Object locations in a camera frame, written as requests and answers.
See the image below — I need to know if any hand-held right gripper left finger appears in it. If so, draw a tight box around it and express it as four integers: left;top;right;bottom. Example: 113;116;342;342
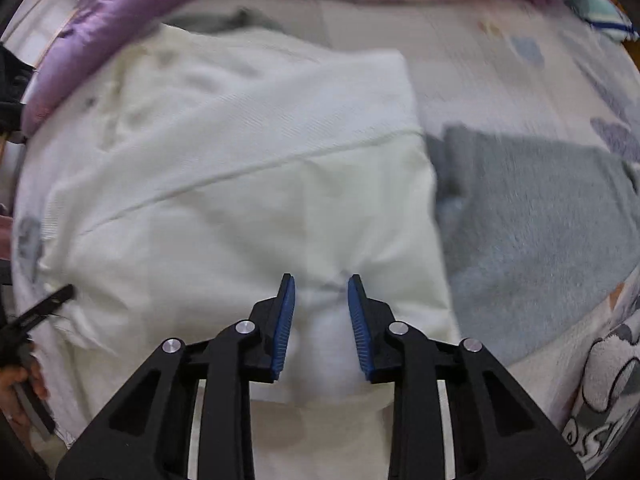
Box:
54;273;297;480

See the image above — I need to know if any white garment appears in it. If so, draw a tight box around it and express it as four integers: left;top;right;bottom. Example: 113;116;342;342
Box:
37;22;463;456

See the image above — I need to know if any purple pillow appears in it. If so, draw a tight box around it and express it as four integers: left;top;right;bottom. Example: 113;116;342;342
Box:
20;0;231;133

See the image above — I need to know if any white blue striped cloth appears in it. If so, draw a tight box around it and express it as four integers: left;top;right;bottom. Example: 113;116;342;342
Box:
565;0;640;43

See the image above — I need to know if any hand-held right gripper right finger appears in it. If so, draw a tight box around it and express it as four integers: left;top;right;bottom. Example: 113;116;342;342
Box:
347;274;587;480

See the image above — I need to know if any printed bed sheet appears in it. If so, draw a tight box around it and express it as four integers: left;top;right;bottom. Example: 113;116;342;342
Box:
10;0;640;461

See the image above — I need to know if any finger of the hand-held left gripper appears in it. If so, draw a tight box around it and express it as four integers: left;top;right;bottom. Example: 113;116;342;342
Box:
11;284;77;333

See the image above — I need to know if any person's left hand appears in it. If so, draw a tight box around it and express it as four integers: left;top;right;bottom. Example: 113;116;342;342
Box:
0;355;50;428

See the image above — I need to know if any white grey patterned blanket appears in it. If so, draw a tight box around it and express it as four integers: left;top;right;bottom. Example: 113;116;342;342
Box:
560;280;640;478

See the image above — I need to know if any grey fleece cloth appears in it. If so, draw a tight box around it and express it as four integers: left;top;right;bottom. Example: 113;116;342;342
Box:
425;125;640;363

